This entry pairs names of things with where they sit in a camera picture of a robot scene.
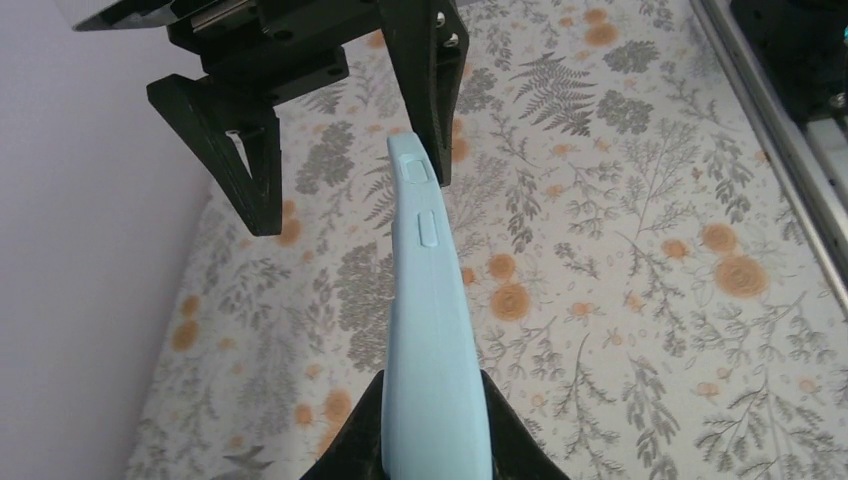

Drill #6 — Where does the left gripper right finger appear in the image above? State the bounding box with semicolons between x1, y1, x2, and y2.
481;371;569;480

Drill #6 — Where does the phone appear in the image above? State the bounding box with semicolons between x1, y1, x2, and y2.
381;132;493;479

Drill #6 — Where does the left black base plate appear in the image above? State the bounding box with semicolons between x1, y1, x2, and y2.
730;0;847;124

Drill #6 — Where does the aluminium rail frame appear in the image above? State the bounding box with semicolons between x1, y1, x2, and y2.
692;1;847;307

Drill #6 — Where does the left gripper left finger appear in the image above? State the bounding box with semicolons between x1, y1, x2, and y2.
301;370;385;480

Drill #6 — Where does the floral patterned table mat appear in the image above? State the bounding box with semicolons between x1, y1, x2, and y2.
125;1;847;479

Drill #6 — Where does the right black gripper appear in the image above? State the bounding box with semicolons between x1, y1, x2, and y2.
146;0;469;236

